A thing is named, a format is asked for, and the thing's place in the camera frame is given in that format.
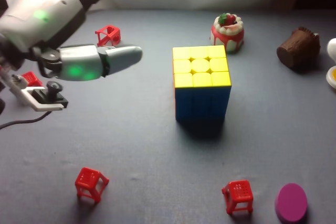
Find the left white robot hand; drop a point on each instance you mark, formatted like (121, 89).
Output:
(39, 6)

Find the Rubik's cube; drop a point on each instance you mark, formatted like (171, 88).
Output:
(202, 64)

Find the red toy stool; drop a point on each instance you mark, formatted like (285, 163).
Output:
(115, 31)
(88, 176)
(31, 77)
(240, 188)

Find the white egg shell toy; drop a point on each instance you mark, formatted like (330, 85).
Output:
(333, 49)

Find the brown tree stump toy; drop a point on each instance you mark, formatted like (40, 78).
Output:
(299, 51)

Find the fried egg toy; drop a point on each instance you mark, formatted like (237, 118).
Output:
(333, 75)

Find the strawberry cake toy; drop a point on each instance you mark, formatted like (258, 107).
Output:
(227, 35)

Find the grey table cloth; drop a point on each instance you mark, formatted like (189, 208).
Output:
(131, 142)

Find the purple round disc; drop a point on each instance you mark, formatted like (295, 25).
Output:
(291, 199)

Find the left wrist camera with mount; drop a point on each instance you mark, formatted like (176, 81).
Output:
(52, 89)

